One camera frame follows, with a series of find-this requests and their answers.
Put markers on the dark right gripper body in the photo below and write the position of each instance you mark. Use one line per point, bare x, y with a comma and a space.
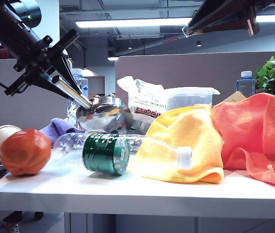
265, 4

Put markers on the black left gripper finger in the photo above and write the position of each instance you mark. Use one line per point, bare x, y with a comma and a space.
68, 70
48, 82

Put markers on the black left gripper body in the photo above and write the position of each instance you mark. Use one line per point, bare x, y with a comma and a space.
42, 55

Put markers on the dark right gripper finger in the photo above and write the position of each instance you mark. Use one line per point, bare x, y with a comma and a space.
219, 12

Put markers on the metal ice scoop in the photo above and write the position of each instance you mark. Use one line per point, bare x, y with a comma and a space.
103, 116

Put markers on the clear bottle green label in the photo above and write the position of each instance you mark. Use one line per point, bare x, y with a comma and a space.
105, 153

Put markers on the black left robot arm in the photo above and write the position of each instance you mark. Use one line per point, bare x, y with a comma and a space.
11, 21

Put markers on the square water bottle blue cap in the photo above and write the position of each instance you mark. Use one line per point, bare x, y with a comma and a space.
84, 83
245, 86

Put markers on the desk partition panel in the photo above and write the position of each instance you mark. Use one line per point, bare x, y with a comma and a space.
188, 70
42, 109

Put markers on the purple microfibre cloth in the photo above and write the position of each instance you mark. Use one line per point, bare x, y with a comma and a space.
57, 126

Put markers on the orange wrapped ball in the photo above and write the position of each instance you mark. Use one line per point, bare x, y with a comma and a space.
25, 153

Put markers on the long ceiling light strip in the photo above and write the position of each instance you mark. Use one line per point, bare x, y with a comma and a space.
127, 22

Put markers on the white plastic bag with packet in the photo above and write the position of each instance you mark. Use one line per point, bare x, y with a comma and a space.
147, 97

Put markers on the brown cardboard envelope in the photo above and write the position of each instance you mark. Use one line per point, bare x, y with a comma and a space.
234, 97

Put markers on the transparent plastic lidded container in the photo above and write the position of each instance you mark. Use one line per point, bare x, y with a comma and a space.
188, 98

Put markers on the orange microfibre cloth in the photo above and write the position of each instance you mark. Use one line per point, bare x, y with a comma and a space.
248, 126

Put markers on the yellow microfibre cloth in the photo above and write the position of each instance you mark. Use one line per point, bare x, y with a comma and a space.
188, 131

